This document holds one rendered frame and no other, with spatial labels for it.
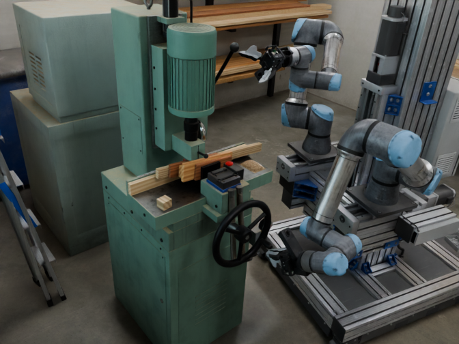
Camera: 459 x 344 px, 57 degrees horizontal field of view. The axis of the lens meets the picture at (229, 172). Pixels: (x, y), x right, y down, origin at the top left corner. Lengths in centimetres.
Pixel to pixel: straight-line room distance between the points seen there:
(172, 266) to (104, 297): 87
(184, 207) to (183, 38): 60
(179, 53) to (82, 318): 153
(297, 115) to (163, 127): 76
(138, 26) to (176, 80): 26
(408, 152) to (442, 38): 73
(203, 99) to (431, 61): 100
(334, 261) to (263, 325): 104
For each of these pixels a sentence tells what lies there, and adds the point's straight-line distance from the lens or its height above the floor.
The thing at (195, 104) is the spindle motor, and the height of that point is 126.
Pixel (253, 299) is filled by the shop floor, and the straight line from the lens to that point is 251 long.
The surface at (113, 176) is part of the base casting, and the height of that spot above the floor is 80.
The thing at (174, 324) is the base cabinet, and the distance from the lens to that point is 200.
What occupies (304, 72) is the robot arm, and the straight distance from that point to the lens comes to 188.
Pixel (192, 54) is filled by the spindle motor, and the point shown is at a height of 143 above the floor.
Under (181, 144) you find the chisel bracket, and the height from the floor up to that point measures 105.
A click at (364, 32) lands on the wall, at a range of 513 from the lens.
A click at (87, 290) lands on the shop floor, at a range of 261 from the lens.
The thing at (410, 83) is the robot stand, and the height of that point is 128.
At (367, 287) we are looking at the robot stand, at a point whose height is 23.
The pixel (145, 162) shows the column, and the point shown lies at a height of 92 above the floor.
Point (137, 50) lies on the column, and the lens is 170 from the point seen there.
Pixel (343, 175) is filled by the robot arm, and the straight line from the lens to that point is 152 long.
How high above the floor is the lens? 182
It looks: 30 degrees down
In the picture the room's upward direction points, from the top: 3 degrees clockwise
